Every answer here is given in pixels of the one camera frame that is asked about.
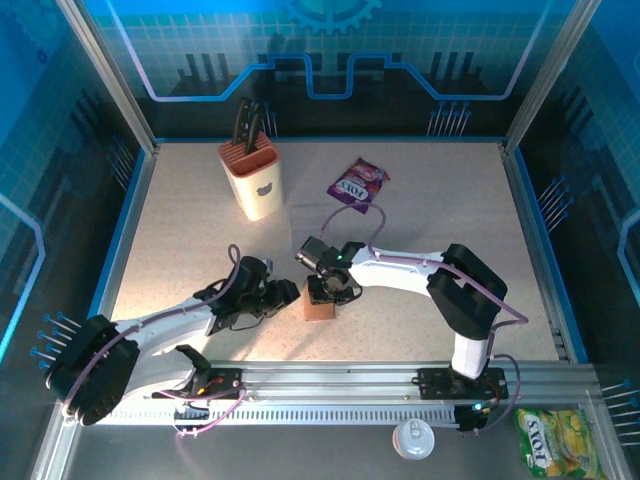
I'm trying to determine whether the purple candy bag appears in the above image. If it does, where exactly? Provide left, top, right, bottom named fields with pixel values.
left=326, top=156, right=391, bottom=215

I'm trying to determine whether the beige knife block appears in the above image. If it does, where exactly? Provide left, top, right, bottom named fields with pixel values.
left=217, top=139, right=285, bottom=222

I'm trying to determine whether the black connector box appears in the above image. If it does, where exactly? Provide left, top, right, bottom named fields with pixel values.
left=172, top=402, right=211, bottom=439
left=453, top=399, right=501, bottom=435

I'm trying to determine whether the white tin can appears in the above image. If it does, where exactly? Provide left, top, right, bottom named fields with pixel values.
left=392, top=418, right=436, bottom=460

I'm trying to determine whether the yellow candy bag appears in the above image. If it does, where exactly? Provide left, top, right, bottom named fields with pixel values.
left=514, top=407, right=609, bottom=480

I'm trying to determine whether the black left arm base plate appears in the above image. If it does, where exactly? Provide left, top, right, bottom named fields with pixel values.
left=149, top=368, right=247, bottom=401

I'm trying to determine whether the aluminium mounting rail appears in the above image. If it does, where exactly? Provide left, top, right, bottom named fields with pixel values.
left=59, top=359, right=601, bottom=406

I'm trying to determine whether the white slotted cable duct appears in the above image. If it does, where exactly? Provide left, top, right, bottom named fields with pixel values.
left=74, top=403, right=461, bottom=427

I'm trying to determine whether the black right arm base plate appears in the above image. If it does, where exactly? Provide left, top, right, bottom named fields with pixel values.
left=417, top=367, right=510, bottom=401

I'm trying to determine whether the aluminium side rail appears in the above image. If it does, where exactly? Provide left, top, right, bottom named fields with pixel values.
left=89, top=142, right=161, bottom=321
left=501, top=139, right=591, bottom=364

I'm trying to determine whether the black handled knife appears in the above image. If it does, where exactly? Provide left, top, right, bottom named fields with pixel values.
left=243, top=112, right=264, bottom=155
left=232, top=97, right=261, bottom=145

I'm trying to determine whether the aluminium frame post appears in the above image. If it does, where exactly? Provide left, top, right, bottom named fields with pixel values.
left=501, top=0, right=604, bottom=154
left=55, top=0, right=161, bottom=156

